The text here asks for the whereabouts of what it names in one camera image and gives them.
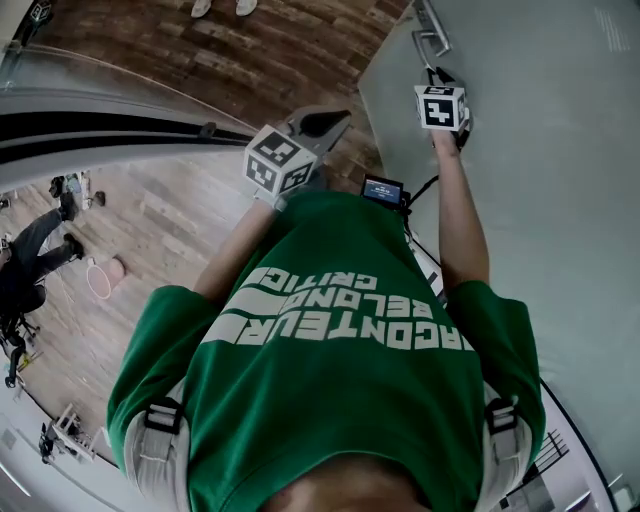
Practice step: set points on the white wooden rack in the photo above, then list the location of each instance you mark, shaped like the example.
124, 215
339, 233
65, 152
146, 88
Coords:
70, 435

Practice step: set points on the person in green shirt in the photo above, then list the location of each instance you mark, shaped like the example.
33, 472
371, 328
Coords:
330, 380

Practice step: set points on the person's left forearm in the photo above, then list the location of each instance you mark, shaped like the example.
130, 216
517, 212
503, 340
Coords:
235, 255

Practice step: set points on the pink waste basket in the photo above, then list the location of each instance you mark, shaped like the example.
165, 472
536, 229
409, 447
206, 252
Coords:
117, 270

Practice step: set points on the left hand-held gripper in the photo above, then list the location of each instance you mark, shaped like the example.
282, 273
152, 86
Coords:
277, 160

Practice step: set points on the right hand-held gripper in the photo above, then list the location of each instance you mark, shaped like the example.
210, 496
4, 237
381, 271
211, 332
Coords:
442, 107

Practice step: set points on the small dark pouch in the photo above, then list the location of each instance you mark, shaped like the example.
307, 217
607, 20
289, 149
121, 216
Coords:
100, 198

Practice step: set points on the black metal railing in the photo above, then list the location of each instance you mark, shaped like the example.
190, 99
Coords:
547, 460

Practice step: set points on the frosted glass door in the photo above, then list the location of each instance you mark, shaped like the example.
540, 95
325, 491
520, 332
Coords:
550, 200

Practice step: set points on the clutter of bottles and tools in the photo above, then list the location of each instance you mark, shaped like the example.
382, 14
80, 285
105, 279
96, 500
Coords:
75, 187

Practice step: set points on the person's head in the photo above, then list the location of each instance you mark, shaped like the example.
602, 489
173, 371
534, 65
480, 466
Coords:
350, 495

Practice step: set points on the small black monitor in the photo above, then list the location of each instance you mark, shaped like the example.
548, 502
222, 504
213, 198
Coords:
382, 190

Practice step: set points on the person's right forearm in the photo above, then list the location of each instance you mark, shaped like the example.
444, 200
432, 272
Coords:
462, 220

